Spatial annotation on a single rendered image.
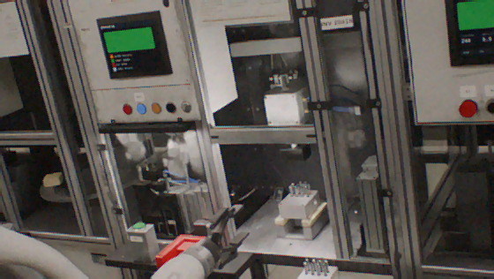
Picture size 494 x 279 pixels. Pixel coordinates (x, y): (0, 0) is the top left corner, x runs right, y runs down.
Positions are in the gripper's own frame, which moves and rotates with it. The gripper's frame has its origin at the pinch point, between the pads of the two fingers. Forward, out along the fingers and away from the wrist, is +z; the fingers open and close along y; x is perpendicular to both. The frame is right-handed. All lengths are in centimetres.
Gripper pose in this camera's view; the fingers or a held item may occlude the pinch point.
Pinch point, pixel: (237, 223)
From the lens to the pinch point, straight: 192.7
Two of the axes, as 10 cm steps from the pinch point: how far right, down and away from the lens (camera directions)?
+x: -8.7, 0.1, 5.0
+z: 4.7, -3.5, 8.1
